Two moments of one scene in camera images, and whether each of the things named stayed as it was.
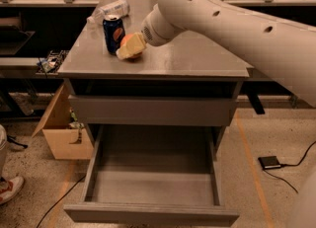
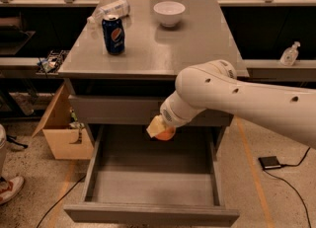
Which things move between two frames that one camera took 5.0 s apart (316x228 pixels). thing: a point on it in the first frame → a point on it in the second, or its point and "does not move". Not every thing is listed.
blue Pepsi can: [115, 31] does not move
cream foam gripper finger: [134, 44] → [156, 125]
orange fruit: [124, 41] → [167, 134]
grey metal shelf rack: [41, 16] does not move
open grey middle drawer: [154, 176] does not move
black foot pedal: [270, 162] does not move
